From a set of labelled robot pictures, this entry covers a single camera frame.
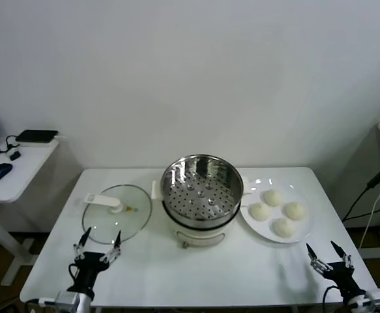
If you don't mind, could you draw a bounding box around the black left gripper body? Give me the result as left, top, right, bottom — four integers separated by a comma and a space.
68, 251, 110, 299

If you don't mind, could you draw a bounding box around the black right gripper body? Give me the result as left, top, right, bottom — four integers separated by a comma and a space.
323, 261, 366, 299

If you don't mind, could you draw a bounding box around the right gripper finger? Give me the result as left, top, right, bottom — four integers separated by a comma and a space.
306, 243, 332, 273
330, 240, 355, 269

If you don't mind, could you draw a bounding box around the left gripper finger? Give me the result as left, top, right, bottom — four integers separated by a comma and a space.
72, 227, 92, 261
99, 230, 123, 264

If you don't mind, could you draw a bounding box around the white steamed baozi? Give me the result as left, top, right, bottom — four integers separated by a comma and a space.
248, 202, 272, 222
284, 201, 308, 220
272, 217, 297, 238
262, 188, 284, 207

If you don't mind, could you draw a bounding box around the steel steamer basket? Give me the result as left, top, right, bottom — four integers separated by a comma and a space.
160, 154, 244, 230

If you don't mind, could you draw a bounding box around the white plate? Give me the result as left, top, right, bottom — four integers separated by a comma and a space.
240, 177, 315, 244

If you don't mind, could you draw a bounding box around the glass pot lid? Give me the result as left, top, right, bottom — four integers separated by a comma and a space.
81, 184, 154, 245

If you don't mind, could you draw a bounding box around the white electric cooker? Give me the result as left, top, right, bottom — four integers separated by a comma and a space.
151, 175, 252, 250

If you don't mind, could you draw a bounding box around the white side desk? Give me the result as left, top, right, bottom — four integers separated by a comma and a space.
0, 138, 60, 286

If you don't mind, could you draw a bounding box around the black flat box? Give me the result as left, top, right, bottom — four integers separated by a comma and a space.
15, 129, 59, 143

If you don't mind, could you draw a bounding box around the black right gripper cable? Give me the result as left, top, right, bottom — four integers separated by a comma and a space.
321, 285, 339, 313

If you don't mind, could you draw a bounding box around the white hanging cable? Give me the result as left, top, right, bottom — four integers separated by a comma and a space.
360, 177, 380, 250

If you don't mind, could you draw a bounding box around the black cable with adapter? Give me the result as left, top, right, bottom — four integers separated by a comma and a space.
341, 159, 380, 222

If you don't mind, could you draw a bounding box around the thin black desk cable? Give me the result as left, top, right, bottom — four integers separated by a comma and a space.
0, 134, 20, 154

